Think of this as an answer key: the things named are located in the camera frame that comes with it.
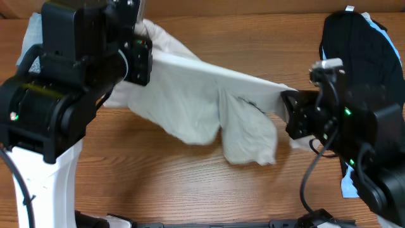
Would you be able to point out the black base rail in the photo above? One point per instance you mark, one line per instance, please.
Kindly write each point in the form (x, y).
(321, 218)

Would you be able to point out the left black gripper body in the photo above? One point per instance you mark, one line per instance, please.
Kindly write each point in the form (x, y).
(137, 59)

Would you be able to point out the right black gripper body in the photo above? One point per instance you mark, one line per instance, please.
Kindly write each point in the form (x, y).
(310, 120)

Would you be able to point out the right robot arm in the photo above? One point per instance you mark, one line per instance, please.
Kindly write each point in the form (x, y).
(383, 191)

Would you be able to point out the beige khaki shorts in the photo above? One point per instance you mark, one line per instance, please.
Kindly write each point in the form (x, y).
(195, 101)

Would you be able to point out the white garment tag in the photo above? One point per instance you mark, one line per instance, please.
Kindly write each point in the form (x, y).
(349, 8)

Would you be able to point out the black garment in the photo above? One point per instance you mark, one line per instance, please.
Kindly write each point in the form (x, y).
(364, 57)

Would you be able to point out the folded light blue jeans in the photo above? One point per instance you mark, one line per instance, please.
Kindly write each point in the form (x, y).
(33, 36)

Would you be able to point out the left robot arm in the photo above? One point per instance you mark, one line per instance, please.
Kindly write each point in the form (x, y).
(87, 48)

